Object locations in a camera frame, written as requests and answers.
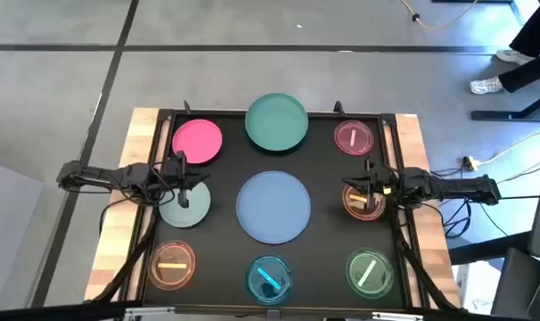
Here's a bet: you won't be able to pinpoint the pink opaque plastic plate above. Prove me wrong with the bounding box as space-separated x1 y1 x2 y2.
171 118 224 165

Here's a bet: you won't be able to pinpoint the orange clear plastic plate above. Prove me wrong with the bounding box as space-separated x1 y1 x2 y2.
340 183 387 222
147 240 198 292

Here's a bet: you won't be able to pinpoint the black floor beam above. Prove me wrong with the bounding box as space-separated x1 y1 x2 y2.
447 230 534 266

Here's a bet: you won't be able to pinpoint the yellow cable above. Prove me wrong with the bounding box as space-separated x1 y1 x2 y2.
399 0 479 31

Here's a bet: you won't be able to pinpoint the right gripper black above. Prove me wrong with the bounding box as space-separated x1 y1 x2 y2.
342 158 394 210

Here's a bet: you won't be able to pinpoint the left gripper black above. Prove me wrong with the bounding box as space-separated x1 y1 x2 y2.
162 151 211 209

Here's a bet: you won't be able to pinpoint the large blue plastic plate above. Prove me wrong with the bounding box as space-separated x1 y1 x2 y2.
235 170 313 245

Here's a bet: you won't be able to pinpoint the pale grey-green plastic plate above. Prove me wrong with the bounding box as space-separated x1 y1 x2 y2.
158 180 212 229

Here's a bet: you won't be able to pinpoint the green clear plastic plate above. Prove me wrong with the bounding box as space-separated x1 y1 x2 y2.
345 248 395 300

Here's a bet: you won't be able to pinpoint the white cable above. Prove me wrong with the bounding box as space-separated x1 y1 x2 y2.
477 122 540 166

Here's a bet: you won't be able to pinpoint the dark grey laptop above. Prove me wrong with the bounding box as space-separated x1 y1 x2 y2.
490 247 540 321

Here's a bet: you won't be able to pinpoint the person's shoe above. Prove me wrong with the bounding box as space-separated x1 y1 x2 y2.
495 49 536 66
469 76 505 95

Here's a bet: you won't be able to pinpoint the cyan clear plastic plate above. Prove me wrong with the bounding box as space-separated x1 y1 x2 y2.
244 254 294 307

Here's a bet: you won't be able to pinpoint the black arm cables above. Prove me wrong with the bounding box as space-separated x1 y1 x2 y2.
430 167 510 240
98 189 164 237

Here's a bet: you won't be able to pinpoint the large teal plastic plate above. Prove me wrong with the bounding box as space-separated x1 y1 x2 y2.
244 92 310 152

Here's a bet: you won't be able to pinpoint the black desk foot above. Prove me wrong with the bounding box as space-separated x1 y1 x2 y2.
470 87 540 122

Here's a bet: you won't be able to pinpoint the black table mat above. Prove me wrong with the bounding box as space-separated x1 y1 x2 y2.
143 113 407 309

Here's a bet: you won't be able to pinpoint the pink clear plastic plate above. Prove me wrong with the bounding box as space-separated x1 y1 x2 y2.
333 119 375 157

